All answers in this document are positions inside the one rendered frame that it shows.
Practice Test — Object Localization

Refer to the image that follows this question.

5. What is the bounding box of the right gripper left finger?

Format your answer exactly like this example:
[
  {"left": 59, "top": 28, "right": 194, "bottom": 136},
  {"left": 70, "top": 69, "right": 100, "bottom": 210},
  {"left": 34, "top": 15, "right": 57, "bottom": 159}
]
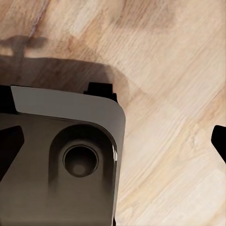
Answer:
[{"left": 0, "top": 125, "right": 24, "bottom": 181}]

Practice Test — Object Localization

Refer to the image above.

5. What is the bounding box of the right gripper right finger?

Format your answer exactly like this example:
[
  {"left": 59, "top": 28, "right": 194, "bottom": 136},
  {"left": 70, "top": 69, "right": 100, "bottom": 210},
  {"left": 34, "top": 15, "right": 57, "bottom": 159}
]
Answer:
[{"left": 211, "top": 125, "right": 226, "bottom": 163}]

